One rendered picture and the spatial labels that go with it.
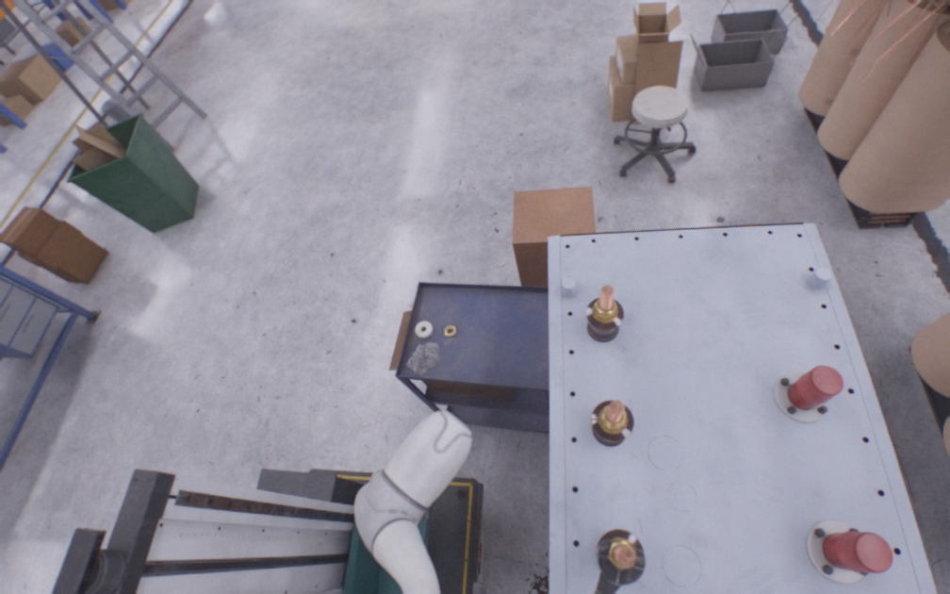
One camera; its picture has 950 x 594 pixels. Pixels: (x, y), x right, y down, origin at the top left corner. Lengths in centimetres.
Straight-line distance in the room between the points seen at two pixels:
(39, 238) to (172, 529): 409
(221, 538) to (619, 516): 90
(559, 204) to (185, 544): 175
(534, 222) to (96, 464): 339
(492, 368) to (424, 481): 82
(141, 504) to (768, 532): 124
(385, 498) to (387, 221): 273
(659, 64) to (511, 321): 243
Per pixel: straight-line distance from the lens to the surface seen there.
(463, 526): 220
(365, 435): 279
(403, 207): 353
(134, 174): 443
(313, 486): 190
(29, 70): 942
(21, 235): 495
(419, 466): 99
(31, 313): 461
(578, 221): 198
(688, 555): 113
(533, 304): 181
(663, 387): 118
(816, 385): 114
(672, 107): 327
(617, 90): 370
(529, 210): 203
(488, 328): 179
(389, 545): 95
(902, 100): 305
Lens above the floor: 247
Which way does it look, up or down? 59 degrees down
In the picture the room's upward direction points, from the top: 21 degrees counter-clockwise
